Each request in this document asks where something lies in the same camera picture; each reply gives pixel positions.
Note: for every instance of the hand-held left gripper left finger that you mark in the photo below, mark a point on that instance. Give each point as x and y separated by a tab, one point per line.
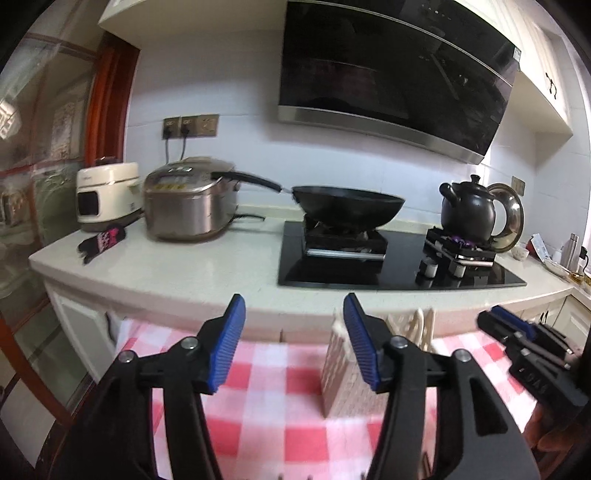
226	344

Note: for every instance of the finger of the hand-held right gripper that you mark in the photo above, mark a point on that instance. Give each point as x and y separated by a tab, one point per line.
491	325
510	317

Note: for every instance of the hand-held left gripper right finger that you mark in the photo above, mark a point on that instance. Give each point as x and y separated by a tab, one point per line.
361	344

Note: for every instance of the beige perforated utensil basket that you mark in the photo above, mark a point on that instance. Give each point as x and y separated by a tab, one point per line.
341	369

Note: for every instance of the person's right hand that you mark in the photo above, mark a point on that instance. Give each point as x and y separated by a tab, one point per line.
549	429

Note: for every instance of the small white bowl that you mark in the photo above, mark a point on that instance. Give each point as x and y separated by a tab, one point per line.
521	254

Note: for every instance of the white plate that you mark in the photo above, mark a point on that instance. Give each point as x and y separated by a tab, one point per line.
556	267

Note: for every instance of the red white packet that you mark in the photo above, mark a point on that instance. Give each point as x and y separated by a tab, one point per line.
538	247

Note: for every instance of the black burner grate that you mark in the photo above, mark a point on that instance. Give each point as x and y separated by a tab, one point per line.
461	251
346	242

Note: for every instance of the red white checkered tablecloth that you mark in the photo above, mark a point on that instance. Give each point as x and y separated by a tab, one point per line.
277	406

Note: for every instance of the black glass gas cooktop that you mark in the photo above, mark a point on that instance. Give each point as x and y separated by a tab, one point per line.
401	272

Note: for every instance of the steel bottle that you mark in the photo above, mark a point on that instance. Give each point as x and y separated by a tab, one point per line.
572	251

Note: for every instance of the steel pot lid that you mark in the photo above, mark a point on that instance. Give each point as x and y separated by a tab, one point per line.
510	217

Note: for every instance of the black ceramic kettle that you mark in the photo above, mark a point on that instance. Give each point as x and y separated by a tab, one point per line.
466	210

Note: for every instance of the black wok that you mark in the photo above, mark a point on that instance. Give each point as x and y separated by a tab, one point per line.
346	205

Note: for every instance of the silver electric pressure cooker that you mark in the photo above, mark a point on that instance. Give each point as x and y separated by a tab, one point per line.
189	203

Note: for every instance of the white lower cabinet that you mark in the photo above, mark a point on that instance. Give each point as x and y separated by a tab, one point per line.
78	323

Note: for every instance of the black pink glove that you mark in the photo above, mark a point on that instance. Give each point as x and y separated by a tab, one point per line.
101	242

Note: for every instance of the white rice cooker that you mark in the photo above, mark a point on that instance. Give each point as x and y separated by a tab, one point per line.
106	194

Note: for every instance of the black range hood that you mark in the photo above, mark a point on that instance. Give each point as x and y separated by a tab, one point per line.
392	69

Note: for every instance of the wall switch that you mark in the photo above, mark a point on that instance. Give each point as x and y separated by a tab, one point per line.
518	185

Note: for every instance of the wall outlet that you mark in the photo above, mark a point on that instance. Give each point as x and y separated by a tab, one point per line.
189	126
171	128
209	124

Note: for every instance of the glass door with red-brown frame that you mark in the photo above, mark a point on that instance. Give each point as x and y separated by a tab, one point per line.
46	184

